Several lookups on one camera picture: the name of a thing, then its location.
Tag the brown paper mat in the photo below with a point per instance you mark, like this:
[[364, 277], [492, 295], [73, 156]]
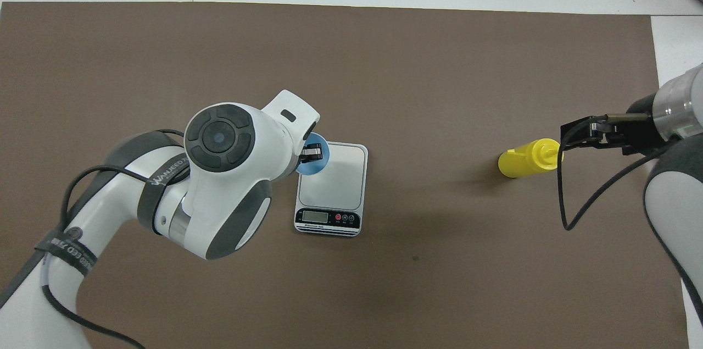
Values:
[[384, 63]]

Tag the light blue plastic cup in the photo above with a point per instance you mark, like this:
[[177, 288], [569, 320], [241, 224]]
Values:
[[318, 169]]

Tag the silver digital kitchen scale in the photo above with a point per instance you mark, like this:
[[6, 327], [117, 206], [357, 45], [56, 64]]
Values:
[[335, 184]]

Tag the yellow squeeze bottle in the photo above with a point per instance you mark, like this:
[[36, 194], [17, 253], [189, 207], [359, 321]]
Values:
[[522, 159]]

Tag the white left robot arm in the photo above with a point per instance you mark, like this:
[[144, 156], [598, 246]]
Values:
[[230, 173]]

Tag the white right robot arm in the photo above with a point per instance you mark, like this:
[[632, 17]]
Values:
[[681, 101]]

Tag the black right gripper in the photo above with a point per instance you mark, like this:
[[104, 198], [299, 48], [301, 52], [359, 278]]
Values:
[[640, 132]]

